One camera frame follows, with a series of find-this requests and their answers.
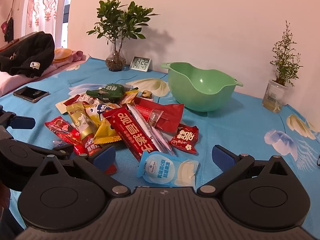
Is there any yellow blue snack bag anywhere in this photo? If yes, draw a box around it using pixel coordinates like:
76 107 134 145
84 104 121 145

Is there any gold red drink sachet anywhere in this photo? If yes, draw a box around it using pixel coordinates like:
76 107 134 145
66 103 100 155

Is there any red cartoon snack bar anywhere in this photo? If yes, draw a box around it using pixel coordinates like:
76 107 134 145
44 116 87 155

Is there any long red snack bar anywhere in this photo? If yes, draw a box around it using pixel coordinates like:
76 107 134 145
103 107 157 161

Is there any small red candy packet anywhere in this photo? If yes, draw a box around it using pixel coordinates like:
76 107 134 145
169 124 199 155

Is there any blue white snack pouch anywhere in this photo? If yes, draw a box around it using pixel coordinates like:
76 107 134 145
137 151 199 187

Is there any white pink stick sachet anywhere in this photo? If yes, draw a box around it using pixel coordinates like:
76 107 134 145
126 103 174 155

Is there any large red envelope packet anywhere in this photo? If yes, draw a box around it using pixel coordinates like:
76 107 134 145
135 98 184 133

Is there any green snack packet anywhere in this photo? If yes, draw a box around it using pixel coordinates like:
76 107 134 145
86 83 138 101

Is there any clear red small packet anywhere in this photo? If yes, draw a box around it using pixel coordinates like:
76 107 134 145
148 109 163 127

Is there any black smartphone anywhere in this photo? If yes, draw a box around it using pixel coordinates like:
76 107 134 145
13 86 50 103

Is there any pink folded cloth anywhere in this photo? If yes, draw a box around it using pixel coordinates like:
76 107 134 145
0 51 87 97

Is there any blue floral tablecloth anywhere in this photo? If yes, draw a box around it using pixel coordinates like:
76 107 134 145
1 59 319 237

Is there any white flat sachet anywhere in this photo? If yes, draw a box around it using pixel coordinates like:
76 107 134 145
55 100 67 114

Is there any red white snack packet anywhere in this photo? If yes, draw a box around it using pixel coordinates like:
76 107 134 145
63 93 104 106

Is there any black cap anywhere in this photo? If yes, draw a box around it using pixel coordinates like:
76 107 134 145
1 31 55 78

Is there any green plastic bowl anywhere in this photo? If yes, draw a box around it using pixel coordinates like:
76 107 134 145
161 62 243 112

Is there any orange plastic plate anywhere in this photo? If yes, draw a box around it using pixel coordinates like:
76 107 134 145
53 48 73 63

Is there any brown wrapped candy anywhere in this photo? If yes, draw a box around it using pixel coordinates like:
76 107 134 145
141 90 153 99

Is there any hanging clothes rack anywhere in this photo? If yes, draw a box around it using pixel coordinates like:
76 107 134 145
1 0 15 43

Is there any white digital clock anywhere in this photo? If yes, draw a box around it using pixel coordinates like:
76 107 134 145
130 56 151 72

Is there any small plant in clear cup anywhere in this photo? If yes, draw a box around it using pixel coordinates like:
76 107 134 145
262 21 302 113

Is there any floral curtain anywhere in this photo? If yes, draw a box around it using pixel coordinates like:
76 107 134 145
25 0 65 48

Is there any leafy plant in glass vase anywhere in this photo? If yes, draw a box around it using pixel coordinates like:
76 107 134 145
87 0 157 72

